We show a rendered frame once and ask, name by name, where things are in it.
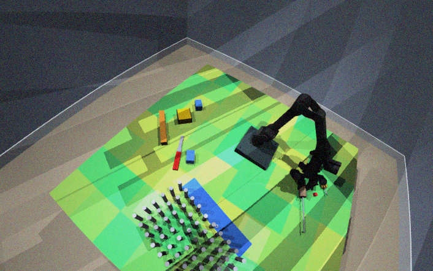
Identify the orange long bar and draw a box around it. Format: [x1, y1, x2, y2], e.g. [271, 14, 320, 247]
[159, 110, 167, 146]

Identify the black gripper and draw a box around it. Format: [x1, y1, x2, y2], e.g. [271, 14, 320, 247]
[289, 163, 327, 190]

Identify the orange ribbed-handle screwdriver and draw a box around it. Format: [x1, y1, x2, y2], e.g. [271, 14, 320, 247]
[321, 184, 328, 195]

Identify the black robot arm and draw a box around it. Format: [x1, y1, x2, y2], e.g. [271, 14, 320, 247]
[250, 94, 342, 175]

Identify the blue flat strip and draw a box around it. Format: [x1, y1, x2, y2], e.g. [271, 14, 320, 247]
[182, 178, 252, 257]

